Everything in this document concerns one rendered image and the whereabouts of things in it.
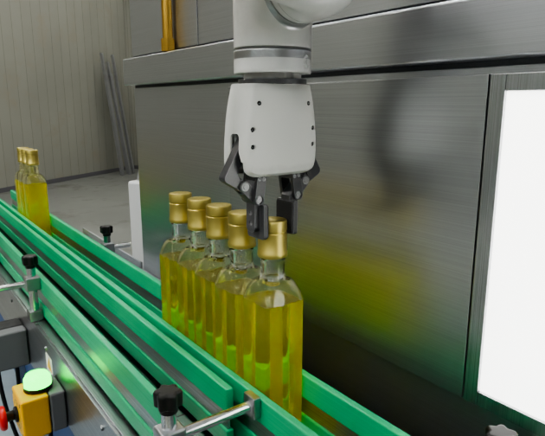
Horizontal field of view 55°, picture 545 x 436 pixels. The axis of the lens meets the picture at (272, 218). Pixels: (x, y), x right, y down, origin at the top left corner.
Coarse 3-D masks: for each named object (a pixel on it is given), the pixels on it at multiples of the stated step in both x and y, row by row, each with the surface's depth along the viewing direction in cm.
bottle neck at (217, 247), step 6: (210, 240) 70; (216, 240) 69; (222, 240) 69; (210, 246) 70; (216, 246) 69; (222, 246) 69; (210, 252) 70; (216, 252) 70; (222, 252) 70; (228, 252) 70
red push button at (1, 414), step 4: (0, 408) 85; (4, 408) 85; (0, 412) 84; (4, 412) 85; (8, 412) 86; (12, 412) 86; (0, 416) 84; (4, 416) 84; (8, 416) 85; (12, 416) 86; (0, 420) 84; (4, 420) 84; (8, 420) 85; (0, 424) 84; (4, 424) 84; (0, 428) 85; (4, 428) 84
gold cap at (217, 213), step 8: (208, 208) 68; (216, 208) 68; (224, 208) 68; (208, 216) 69; (216, 216) 68; (224, 216) 68; (208, 224) 69; (216, 224) 68; (224, 224) 69; (208, 232) 69; (216, 232) 69; (224, 232) 69
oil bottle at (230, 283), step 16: (224, 272) 66; (240, 272) 64; (256, 272) 65; (224, 288) 65; (240, 288) 64; (224, 304) 66; (240, 304) 64; (224, 320) 66; (240, 320) 64; (224, 336) 67; (240, 336) 65; (224, 352) 67; (240, 352) 65; (240, 368) 66
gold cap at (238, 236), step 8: (232, 216) 64; (240, 216) 63; (232, 224) 64; (240, 224) 64; (232, 232) 64; (240, 232) 64; (232, 240) 64; (240, 240) 64; (248, 240) 64; (240, 248) 64; (248, 248) 64
